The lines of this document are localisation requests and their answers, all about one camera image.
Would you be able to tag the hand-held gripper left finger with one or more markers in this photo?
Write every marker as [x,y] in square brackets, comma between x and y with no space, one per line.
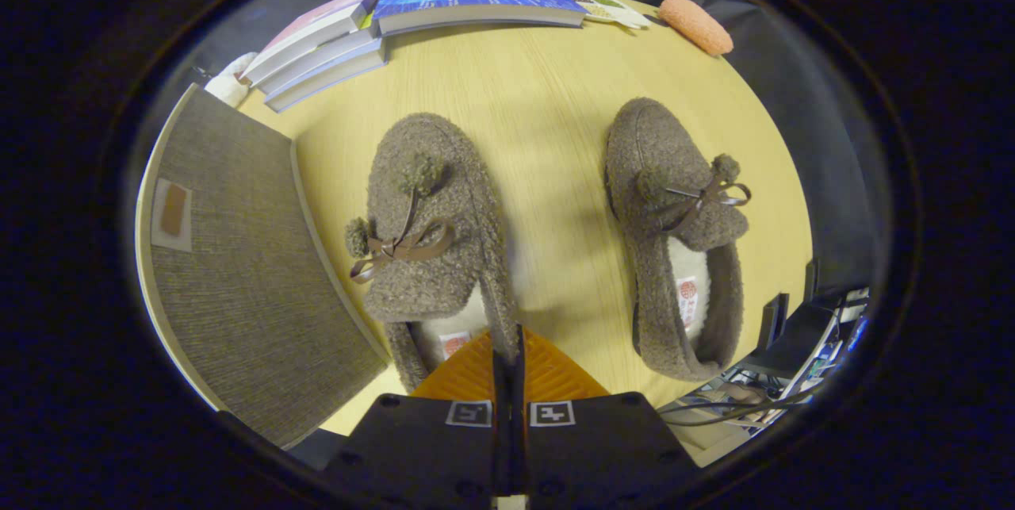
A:
[444,446]

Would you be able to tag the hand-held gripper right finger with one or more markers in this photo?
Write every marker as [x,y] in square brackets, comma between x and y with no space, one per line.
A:
[587,446]

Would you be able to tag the brown fuzzy shoe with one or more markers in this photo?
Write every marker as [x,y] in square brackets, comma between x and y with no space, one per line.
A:
[432,256]
[658,169]

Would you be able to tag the grey woven storage box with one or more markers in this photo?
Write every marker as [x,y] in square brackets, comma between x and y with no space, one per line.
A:
[246,272]

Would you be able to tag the black device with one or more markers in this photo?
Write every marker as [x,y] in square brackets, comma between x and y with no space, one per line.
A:
[793,339]

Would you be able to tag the light blue cover book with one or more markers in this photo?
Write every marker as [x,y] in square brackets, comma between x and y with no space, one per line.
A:
[333,78]

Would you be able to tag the white thick book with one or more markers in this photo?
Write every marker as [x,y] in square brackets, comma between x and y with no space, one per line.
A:
[325,58]

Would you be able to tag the white cloth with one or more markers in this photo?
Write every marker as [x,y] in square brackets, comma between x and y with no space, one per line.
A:
[228,83]

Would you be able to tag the orange sponge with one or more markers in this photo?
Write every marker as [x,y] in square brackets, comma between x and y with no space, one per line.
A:
[695,24]

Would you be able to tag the white printed snack packet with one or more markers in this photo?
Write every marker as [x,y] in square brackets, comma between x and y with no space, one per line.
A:
[610,9]

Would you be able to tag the dark blue cover book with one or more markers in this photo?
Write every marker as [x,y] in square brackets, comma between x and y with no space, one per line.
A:
[476,2]

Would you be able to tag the black upright bracket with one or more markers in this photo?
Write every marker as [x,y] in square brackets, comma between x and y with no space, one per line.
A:
[773,320]

